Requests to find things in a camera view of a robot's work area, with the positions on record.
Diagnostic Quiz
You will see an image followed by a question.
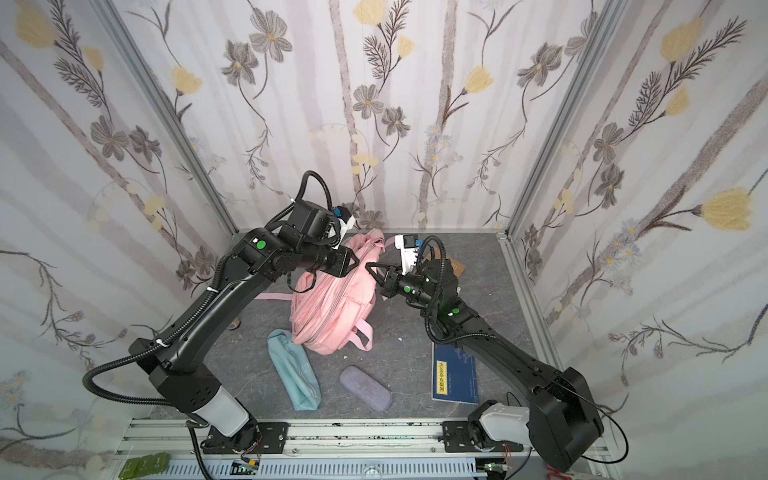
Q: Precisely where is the pink student backpack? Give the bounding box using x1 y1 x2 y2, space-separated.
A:
257 228 394 355

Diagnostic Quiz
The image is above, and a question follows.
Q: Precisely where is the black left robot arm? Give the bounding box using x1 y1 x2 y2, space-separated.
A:
82 170 359 453

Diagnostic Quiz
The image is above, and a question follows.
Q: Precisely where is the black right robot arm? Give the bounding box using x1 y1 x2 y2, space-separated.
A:
364 235 611 472

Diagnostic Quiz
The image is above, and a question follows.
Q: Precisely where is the brown and black book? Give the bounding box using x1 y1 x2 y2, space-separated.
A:
447 257 466 278

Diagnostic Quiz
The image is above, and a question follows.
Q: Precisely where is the purple glasses case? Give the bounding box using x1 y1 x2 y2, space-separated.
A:
339 366 392 412

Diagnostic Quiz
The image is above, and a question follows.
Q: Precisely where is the blue notebook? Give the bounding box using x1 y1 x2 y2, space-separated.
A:
431 344 479 405

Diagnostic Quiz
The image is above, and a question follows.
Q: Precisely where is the teal pencil pouch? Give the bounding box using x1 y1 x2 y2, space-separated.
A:
267 329 322 411

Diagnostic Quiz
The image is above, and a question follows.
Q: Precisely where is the green connector block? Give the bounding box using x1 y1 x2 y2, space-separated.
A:
118 452 171 480

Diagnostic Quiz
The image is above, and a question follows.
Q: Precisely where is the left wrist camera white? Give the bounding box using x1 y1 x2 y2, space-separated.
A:
331 205 356 247

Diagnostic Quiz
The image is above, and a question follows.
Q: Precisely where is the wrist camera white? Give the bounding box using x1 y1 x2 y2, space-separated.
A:
394 234 423 274
331 205 356 247

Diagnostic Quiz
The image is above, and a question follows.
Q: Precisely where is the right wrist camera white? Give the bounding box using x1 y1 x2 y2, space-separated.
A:
394 234 423 274

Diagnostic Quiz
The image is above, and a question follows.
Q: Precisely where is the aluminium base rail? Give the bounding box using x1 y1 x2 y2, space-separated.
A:
105 418 615 479

